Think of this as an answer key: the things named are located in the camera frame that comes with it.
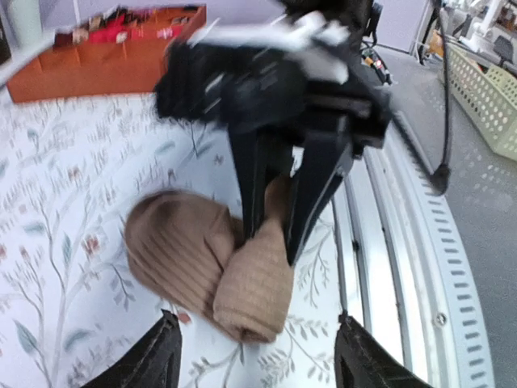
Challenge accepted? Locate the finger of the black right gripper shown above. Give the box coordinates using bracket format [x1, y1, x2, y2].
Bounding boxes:
[285, 116, 354, 265]
[229, 126, 293, 238]

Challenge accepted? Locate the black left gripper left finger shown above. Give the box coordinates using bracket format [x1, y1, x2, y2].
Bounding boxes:
[83, 310, 183, 388]

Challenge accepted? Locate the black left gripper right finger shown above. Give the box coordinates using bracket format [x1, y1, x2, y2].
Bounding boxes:
[334, 314, 431, 388]

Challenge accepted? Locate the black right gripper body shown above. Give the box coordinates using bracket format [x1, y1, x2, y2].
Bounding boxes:
[154, 41, 392, 148]

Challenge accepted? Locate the tan ribbed sock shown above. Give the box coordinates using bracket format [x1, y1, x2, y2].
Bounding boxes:
[124, 175, 294, 344]

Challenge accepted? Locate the orange wooden divider tray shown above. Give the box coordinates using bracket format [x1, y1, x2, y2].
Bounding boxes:
[6, 5, 207, 103]

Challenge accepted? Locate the red rolled sock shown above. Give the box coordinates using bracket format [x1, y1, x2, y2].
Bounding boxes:
[88, 15, 130, 44]

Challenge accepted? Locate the pale green perforated basket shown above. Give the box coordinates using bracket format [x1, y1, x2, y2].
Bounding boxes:
[447, 43, 516, 160]

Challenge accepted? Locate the floral patterned table mat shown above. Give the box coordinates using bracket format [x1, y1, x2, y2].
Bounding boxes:
[1, 91, 368, 387]

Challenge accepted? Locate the aluminium front rail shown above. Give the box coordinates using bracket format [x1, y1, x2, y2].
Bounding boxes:
[332, 130, 495, 387]

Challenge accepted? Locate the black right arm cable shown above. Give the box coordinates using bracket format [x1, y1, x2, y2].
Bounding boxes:
[389, 0, 453, 195]

